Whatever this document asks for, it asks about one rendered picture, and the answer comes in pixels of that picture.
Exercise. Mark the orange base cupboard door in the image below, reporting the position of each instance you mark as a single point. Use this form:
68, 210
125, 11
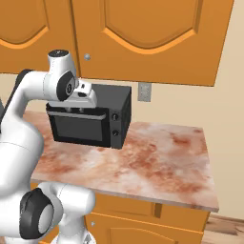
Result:
139, 232

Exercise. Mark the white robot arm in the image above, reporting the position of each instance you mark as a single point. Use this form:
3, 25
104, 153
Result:
22, 149

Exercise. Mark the grey base cupboard knob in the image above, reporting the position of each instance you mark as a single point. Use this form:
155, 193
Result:
92, 224

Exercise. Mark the black oven knob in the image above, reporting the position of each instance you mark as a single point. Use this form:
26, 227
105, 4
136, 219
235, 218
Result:
115, 117
115, 132

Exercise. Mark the black toaster oven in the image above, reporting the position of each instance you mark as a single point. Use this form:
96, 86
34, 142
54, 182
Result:
119, 95

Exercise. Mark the grey wall cupboard knob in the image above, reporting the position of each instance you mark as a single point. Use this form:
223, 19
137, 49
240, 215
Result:
87, 57

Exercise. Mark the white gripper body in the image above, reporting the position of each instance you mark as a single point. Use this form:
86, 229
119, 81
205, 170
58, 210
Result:
83, 101

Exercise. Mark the short orange drawer front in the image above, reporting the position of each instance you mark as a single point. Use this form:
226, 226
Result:
184, 219

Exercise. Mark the wide orange wall cupboard door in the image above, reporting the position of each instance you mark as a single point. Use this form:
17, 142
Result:
149, 31

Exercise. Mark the long orange drawer front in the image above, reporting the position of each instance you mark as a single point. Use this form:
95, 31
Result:
127, 206

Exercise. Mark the grey wall socket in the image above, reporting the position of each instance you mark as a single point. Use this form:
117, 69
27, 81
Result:
144, 92

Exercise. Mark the black glass oven door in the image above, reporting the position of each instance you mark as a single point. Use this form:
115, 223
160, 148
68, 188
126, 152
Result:
76, 128

